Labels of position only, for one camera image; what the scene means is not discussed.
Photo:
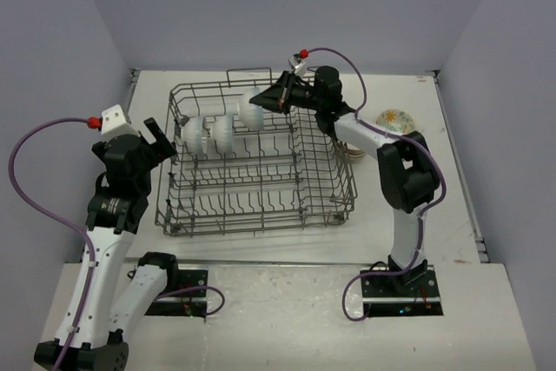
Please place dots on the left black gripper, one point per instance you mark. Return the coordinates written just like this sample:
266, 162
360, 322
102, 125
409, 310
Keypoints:
158, 149

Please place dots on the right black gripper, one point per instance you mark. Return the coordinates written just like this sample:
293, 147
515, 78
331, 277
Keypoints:
279, 97

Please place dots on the white blue-striped bowl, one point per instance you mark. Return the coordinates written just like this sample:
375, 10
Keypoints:
223, 135
194, 135
250, 114

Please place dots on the beige floral bowl back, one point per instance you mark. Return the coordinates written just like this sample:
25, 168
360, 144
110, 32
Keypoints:
351, 155

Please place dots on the white green floral bowl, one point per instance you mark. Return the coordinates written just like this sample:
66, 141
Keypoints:
397, 120

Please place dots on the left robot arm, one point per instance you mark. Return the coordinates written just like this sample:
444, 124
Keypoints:
95, 331

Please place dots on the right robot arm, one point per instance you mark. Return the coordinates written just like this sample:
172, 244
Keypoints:
411, 180

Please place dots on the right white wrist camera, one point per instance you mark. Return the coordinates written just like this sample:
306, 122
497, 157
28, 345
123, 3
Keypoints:
297, 65

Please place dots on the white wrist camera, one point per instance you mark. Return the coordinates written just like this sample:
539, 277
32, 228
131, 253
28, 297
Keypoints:
115, 123
297, 65

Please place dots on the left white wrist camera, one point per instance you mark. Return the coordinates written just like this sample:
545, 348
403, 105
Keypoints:
115, 123

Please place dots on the grey wire dish rack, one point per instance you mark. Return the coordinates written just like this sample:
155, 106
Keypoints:
287, 176

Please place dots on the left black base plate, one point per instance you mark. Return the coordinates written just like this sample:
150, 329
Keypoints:
192, 304

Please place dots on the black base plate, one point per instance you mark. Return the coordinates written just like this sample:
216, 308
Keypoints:
192, 304
385, 296

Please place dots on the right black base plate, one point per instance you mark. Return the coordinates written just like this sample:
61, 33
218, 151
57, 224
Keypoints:
385, 296

